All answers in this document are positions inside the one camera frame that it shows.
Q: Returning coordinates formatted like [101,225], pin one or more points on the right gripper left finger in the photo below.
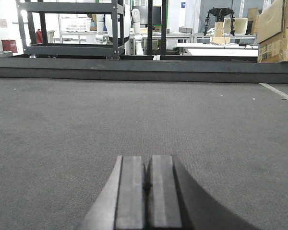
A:
[120,205]

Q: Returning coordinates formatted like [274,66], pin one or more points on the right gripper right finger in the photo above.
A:
[177,202]

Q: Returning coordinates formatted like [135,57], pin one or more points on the white work table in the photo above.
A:
[200,49]

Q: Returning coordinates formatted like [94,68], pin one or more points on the white tape strip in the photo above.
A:
[275,90]

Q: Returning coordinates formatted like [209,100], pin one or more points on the white plastic basket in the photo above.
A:
[75,24]

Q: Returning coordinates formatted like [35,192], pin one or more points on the red bag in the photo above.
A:
[39,36]

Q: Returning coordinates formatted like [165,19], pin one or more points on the white humanoid robot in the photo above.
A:
[131,19]

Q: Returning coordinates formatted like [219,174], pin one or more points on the red box on floor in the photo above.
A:
[9,45]

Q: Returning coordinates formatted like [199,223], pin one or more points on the stacked cardboard boxes right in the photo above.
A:
[272,33]

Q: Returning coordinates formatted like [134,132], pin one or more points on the black metal shelf rack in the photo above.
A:
[46,14]

